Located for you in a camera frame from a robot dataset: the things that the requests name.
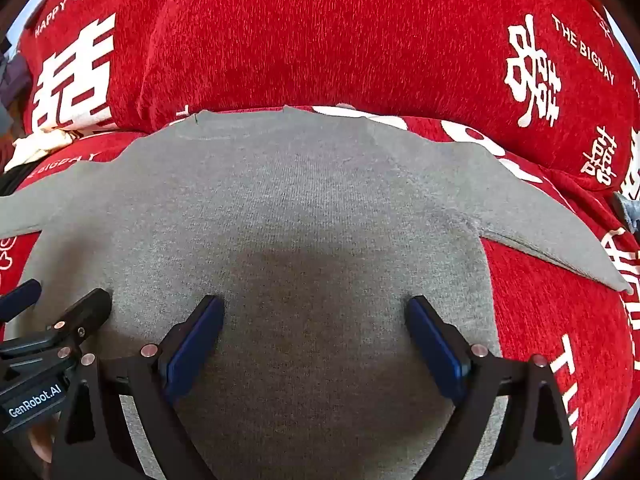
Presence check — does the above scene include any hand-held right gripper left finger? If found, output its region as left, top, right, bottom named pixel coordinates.
left=50, top=295, right=226, bottom=480

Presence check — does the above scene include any grey knit sweater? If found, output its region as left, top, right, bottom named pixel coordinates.
left=0, top=105, right=633, bottom=480

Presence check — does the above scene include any white crumpled cloth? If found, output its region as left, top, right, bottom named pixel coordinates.
left=5, top=127, right=71, bottom=171

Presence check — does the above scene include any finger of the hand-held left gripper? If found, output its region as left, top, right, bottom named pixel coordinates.
left=0, top=280, right=42, bottom=323
left=0, top=288, right=112, bottom=361

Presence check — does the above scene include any small grey object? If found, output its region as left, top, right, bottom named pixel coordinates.
left=612, top=192, right=640, bottom=233

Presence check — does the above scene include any pile of dark clothes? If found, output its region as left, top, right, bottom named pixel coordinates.
left=0, top=52, right=31, bottom=136

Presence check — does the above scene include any red printed sofa back cushion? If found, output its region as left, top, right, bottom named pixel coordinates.
left=17, top=0, right=640, bottom=191

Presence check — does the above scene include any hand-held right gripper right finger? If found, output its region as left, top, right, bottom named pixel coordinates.
left=404, top=295, right=578, bottom=480

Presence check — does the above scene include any red printed sofa seat cover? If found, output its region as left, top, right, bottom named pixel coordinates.
left=0, top=105, right=640, bottom=480

